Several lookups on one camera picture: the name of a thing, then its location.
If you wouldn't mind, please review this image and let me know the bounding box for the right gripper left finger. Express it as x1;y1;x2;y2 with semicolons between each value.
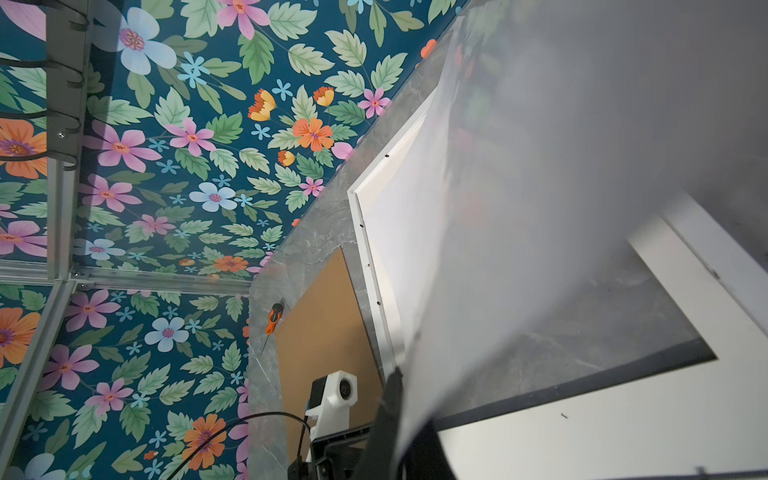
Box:
352;368;403;480

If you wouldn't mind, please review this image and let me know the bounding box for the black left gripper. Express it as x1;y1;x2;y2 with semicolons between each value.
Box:
287;425;371;480

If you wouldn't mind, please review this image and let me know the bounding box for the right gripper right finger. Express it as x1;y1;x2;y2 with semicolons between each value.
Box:
400;421;457;480

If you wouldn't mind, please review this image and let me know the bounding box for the brown frame backing board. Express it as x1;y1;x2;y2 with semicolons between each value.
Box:
275;248;383;427

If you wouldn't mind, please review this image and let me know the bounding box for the photo print sheet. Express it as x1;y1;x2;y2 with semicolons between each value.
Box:
379;1;767;456

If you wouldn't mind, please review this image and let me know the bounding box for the white picture frame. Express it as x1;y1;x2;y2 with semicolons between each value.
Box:
346;89;768;480

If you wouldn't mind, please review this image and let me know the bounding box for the orange handled screwdriver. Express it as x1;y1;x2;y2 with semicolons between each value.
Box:
259;302;284;354

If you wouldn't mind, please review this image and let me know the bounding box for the black hook rail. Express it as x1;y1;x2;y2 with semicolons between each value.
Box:
1;1;93;171

